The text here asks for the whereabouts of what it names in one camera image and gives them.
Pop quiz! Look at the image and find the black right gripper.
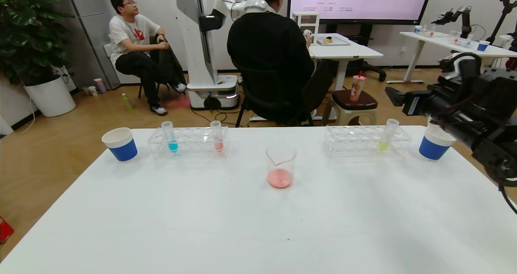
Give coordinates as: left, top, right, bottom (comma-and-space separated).
385, 86, 451, 117

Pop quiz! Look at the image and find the blue pigment test tube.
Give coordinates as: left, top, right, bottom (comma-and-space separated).
161, 121, 179, 154

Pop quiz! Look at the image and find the yellow pigment test tube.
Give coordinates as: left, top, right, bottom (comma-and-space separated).
378, 118, 399, 151

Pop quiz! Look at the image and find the clear acrylic test tube rack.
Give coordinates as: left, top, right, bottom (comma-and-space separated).
323, 125, 412, 158
147, 126, 229, 161

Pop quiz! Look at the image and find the clear glass beaker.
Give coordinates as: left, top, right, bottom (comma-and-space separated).
266, 142, 297, 189

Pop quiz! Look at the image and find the drink cup with red straw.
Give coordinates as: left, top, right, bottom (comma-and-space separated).
351, 71, 367, 102

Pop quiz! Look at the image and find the brown cushioned stool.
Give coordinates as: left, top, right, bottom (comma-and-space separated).
322, 90, 378, 126

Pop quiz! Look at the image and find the black display stand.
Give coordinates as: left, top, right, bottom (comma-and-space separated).
323, 24, 386, 83

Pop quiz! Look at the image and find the blue white paper cup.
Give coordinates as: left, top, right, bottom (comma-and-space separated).
418, 123, 457, 161
101, 127, 138, 162

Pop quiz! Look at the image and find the long white desk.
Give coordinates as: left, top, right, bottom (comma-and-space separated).
386, 31, 517, 85

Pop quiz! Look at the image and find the small white desk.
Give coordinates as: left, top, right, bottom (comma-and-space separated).
301, 33, 383, 123

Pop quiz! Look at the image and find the grey tray with food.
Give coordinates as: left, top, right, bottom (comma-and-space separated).
316, 36, 350, 47

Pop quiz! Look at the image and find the white shelf box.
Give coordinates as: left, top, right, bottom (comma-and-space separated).
292, 12, 320, 46

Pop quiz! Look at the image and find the black tripod stand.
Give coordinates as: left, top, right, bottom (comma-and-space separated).
485, 0, 517, 44

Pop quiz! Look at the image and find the black office chair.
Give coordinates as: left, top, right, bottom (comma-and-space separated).
232, 58, 335, 128

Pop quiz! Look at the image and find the person in black sweater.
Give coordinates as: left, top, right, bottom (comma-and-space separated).
226, 0, 319, 123

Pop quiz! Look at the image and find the white humanoid robot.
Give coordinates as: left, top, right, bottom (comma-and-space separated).
176, 0, 269, 111

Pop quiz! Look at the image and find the dark jacket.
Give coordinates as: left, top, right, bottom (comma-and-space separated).
151, 36, 187, 90

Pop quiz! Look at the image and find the man in white t-shirt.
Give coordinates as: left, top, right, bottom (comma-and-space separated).
109, 0, 187, 116

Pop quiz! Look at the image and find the grey metal cabinet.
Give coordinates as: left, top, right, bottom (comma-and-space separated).
65, 0, 122, 90

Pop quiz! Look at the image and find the white plant pot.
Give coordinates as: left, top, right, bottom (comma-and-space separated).
23, 75, 76, 118

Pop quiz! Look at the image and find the green potted plant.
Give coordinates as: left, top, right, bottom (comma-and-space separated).
0, 0, 75, 87

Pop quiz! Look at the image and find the red flat object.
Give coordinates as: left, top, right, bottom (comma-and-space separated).
0, 216, 15, 245

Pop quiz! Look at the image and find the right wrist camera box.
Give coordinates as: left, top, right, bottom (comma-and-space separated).
403, 96, 422, 117

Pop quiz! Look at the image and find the large wall display screen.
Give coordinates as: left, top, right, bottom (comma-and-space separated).
288, 0, 435, 25

